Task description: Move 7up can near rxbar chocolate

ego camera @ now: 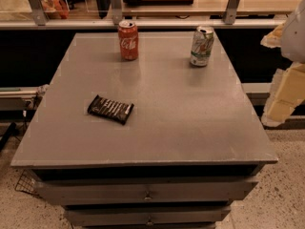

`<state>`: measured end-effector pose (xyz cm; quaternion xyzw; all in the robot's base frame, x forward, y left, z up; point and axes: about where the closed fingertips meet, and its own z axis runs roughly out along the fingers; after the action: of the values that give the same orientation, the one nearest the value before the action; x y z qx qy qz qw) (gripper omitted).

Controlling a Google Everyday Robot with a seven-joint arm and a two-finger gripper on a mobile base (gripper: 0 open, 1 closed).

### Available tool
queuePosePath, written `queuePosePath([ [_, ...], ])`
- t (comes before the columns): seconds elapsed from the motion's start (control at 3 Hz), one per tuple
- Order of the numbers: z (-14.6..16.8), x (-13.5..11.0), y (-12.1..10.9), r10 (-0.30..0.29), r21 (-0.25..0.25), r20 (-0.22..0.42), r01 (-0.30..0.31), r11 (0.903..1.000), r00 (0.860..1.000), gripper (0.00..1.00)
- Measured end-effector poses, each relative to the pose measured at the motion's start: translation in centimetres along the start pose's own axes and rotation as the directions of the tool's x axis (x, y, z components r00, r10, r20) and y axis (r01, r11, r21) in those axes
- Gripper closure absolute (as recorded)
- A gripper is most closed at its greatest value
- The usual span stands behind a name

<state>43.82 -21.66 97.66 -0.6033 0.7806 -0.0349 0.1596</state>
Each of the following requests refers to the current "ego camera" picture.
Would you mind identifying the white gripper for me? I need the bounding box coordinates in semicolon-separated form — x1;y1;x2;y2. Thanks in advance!
260;0;305;127

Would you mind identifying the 7up can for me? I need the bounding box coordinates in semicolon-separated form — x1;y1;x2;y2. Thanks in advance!
190;26;214;67

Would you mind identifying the red coca-cola can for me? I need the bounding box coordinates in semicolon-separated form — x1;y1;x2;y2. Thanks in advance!
118;20;138;60

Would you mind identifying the black rxbar chocolate bar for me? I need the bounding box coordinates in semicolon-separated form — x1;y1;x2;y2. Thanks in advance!
87;95;134;125

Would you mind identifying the grey drawer cabinet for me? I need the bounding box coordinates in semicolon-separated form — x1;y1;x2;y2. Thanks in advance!
11;31;277;229

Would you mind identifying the lower grey drawer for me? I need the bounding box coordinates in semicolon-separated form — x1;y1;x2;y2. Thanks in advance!
65;206;231;227

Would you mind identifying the grey drawer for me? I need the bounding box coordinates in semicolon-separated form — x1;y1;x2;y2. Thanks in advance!
65;206;231;227
34;177;257;205

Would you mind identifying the orange plastic bag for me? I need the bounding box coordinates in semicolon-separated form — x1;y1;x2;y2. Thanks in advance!
40;0;69;19

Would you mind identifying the upper grey drawer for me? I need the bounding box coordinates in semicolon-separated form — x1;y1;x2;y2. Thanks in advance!
34;177;257;205

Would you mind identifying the metal rail frame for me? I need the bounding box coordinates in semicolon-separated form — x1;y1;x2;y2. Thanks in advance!
0;0;287;31

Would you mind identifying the wire mesh basket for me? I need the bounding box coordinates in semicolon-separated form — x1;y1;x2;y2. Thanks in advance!
14;170;40;198

